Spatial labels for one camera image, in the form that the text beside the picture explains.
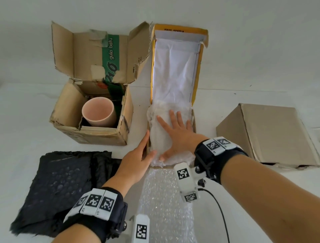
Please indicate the person's right hand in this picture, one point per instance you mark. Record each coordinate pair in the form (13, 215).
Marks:
(183, 140)

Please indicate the person's right thumb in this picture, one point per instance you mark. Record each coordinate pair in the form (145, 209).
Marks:
(167, 154)

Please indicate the person's right little finger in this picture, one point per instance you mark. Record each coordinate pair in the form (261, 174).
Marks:
(190, 126)

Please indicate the person's left thumb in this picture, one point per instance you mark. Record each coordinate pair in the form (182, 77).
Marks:
(150, 155)

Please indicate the black wristband with markers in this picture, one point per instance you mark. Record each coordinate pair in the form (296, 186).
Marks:
(100, 212)
(212, 157)

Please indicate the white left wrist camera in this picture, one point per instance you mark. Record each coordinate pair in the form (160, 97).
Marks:
(140, 227)

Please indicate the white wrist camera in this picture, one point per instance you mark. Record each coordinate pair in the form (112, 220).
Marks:
(140, 227)
(186, 179)

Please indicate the closed plain brown cardboard box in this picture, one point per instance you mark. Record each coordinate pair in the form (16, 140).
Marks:
(270, 132)

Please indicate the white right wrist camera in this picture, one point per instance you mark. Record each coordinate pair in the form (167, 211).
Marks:
(186, 179)

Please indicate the black bubble wrap sheet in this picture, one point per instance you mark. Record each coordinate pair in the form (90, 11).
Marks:
(62, 190)

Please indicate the person's left hand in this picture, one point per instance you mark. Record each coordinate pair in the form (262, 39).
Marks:
(131, 166)

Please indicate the black right wristband with markers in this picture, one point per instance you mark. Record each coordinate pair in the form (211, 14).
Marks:
(212, 157)

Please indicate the clear bubble wrap bundle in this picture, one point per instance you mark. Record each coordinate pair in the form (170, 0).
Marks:
(160, 136)

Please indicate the yellow-edged cardboard box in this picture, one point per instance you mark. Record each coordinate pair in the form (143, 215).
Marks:
(197, 72)

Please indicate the white paper sheet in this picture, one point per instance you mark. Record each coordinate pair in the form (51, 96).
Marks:
(173, 72)

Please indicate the person's right forearm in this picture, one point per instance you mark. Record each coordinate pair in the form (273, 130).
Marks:
(270, 197)

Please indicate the open brown box green print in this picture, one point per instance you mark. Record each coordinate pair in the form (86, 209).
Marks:
(87, 60)

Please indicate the black left wristband with markers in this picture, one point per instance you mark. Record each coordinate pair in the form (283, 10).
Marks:
(100, 212)

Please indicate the person's right middle finger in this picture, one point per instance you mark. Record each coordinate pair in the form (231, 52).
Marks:
(173, 119)

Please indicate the person's left forearm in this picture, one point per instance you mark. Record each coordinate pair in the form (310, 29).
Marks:
(75, 234)

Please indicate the pink cup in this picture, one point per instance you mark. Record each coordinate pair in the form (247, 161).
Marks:
(98, 112)

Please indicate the clear bubble wrap sheet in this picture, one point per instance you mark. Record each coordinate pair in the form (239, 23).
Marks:
(165, 207)

